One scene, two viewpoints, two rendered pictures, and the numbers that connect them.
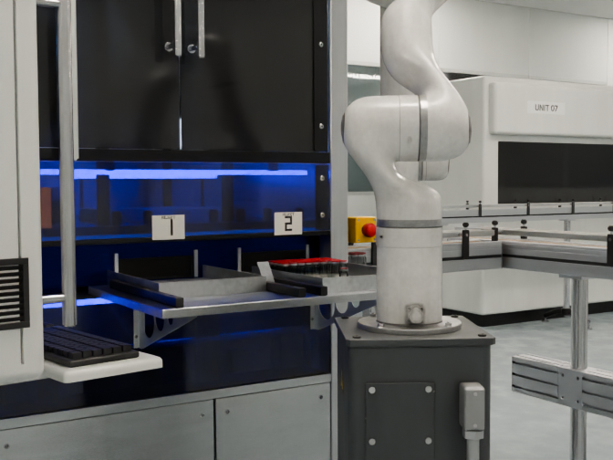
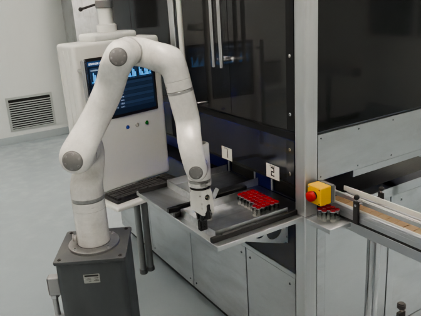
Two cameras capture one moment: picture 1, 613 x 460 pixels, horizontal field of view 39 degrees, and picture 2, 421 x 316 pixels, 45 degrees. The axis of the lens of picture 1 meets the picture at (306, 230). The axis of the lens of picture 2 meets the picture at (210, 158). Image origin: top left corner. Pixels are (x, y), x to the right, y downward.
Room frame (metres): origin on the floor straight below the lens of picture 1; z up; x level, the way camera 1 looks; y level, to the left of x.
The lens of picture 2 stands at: (2.06, -1.92, 1.73)
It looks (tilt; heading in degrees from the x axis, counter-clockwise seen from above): 18 degrees down; 90
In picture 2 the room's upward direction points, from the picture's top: 4 degrees counter-clockwise
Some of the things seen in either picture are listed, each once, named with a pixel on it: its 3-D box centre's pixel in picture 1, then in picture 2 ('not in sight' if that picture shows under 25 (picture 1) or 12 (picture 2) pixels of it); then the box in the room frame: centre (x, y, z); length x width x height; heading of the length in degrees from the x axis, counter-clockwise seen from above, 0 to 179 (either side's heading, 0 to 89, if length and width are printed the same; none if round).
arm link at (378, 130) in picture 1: (391, 161); (86, 164); (1.59, -0.16, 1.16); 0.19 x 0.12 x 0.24; 86
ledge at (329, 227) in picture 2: not in sight; (331, 221); (2.50, -0.14, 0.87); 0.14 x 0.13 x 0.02; 31
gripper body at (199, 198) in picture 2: not in sight; (200, 197); (2.01, -0.21, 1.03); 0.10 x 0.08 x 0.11; 121
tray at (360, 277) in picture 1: (330, 276); (233, 212); (2.13, -0.06, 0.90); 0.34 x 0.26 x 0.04; 31
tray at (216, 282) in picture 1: (183, 280); (212, 182); (2.05, 0.29, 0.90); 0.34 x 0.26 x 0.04; 31
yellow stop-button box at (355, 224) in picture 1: (359, 229); (320, 192); (2.46, -0.15, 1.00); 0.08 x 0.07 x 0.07; 31
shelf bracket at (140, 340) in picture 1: (165, 330); not in sight; (1.94, 0.32, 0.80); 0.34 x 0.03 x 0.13; 31
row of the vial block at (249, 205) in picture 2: (312, 269); (251, 204); (2.20, -0.01, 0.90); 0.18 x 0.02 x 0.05; 121
